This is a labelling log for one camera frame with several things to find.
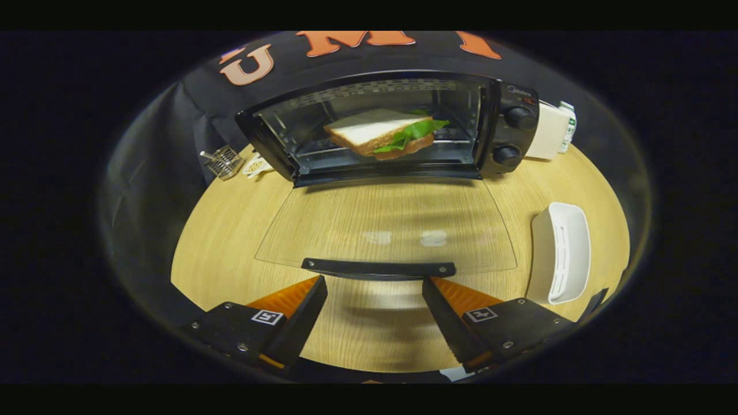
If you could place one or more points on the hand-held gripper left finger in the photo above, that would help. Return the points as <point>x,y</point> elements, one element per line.
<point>302,317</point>

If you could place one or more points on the small white packet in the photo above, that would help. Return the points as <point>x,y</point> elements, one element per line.
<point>256,166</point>

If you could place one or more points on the toast and lettuce sandwich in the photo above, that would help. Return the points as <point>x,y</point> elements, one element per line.
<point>369,129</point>

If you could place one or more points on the white bottle green label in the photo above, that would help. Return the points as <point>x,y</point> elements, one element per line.
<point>569,127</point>

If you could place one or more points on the white plastic tray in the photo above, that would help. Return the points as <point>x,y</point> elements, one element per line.
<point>573,253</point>

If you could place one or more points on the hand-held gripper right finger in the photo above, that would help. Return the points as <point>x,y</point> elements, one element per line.
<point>444,320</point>

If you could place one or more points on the black toaster oven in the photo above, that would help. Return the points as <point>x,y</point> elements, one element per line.
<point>519,118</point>

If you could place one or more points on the white pop-up toaster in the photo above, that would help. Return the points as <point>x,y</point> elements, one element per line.
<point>545,132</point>

